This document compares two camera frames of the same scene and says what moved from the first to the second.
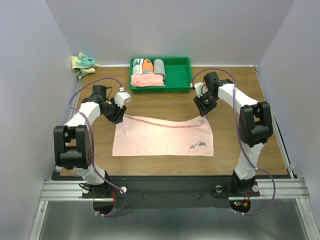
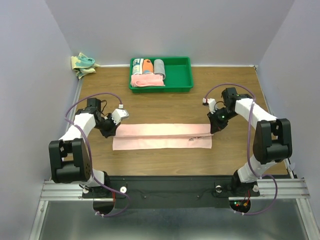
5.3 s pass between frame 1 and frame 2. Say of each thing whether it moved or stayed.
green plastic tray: stayed
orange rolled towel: stayed
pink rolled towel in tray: stayed
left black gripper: moved
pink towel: moved
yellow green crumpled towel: stayed
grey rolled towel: stayed
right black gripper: moved
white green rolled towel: stayed
